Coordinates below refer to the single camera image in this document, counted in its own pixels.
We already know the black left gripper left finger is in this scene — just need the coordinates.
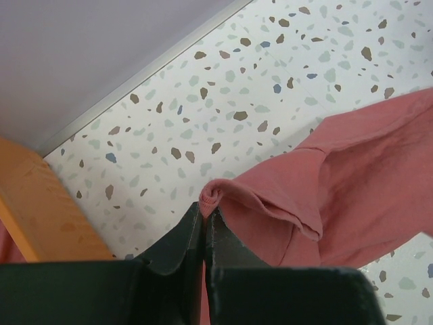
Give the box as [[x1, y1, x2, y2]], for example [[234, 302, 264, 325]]
[[1, 203, 202, 324]]

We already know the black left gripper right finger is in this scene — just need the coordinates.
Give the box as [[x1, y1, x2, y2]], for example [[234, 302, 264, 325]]
[[205, 209, 386, 325]]

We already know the pink t shirt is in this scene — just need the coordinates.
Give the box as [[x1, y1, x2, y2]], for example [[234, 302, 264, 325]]
[[199, 86, 433, 325], [0, 222, 26, 264]]

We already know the orange plastic laundry basket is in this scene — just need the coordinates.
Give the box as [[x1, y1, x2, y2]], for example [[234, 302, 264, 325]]
[[1, 138, 114, 263]]

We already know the pink t shirt in basket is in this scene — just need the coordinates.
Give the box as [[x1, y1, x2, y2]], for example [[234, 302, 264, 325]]
[[0, 222, 26, 264]]

